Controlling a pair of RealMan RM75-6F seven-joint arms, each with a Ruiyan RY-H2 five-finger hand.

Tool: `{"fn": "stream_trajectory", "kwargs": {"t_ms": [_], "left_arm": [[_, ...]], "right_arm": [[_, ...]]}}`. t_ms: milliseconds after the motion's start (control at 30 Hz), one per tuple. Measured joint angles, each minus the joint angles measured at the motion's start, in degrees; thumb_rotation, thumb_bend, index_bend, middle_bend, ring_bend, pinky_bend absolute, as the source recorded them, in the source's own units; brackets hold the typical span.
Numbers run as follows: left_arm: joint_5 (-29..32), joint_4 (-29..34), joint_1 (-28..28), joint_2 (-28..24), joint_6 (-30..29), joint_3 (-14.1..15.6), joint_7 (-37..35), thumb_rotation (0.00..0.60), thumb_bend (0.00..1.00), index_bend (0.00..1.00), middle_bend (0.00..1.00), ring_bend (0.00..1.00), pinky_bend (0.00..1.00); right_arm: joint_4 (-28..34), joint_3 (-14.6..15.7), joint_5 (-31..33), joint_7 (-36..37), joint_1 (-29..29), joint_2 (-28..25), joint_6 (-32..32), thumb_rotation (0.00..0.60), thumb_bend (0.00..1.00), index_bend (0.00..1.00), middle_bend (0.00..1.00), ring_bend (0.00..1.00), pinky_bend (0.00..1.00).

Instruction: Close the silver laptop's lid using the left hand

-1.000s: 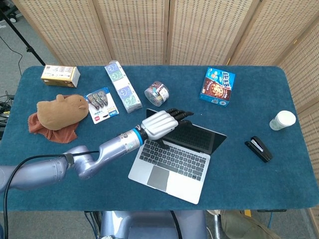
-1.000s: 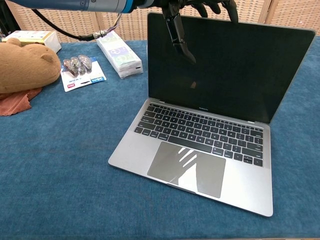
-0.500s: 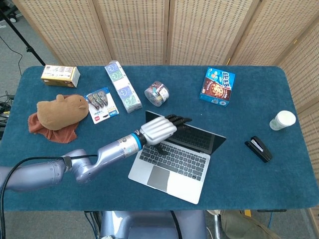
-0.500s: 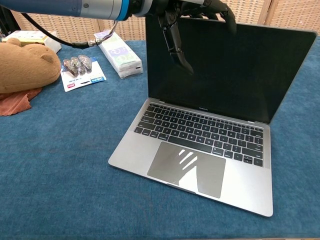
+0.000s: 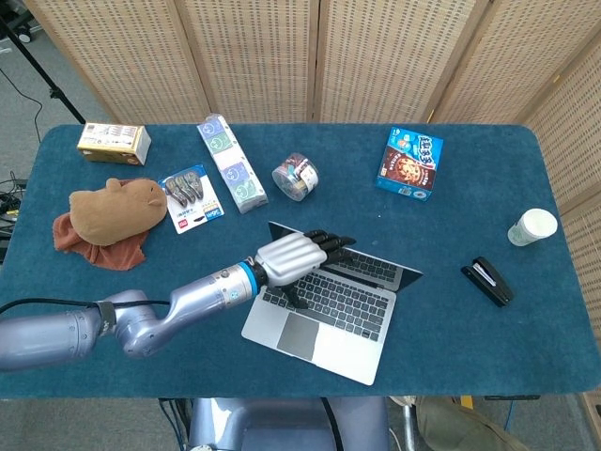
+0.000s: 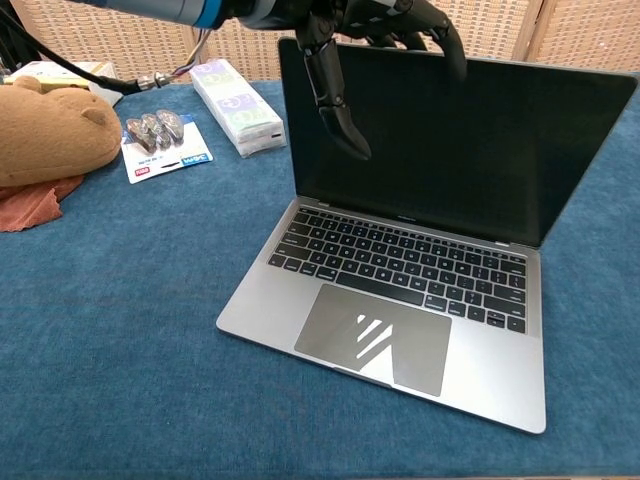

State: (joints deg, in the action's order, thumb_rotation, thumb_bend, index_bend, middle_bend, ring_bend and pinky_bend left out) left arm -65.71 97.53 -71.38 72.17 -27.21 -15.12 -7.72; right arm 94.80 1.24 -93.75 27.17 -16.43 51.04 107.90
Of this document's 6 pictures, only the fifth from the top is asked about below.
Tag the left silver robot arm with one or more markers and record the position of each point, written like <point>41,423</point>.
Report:
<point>141,319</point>

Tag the metal table leg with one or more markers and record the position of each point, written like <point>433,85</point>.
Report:
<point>408,423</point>

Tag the white and gold carton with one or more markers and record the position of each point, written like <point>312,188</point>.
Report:
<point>112,141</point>

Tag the blue cookie box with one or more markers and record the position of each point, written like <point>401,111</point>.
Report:
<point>408,164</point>

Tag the rust orange cloth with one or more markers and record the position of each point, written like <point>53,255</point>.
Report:
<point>117,256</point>

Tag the yellow post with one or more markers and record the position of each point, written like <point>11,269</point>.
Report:
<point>466,400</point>

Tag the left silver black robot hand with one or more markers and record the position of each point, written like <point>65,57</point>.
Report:
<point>291,258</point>

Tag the silver laptop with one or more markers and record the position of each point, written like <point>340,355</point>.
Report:
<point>338,305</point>

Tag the black stapler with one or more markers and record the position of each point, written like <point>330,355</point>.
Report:
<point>490,282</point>

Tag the brown capybara plush toy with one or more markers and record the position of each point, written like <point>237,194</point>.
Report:
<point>117,211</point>

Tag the white paper cup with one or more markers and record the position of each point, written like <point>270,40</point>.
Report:
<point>533,228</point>

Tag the blue carpet table cover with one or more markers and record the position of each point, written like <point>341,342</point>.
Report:
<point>446,338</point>

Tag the olive green bag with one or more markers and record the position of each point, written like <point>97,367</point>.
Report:
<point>460,423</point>

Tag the correction tape blister pack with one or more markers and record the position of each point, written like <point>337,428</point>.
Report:
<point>192,202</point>

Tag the clear jar of clips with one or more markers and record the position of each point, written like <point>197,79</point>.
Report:
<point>296,176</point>

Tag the silver robot torso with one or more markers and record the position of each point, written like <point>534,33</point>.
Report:
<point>282,423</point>

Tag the black tripod stand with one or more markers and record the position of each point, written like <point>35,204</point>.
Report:
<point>42,75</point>

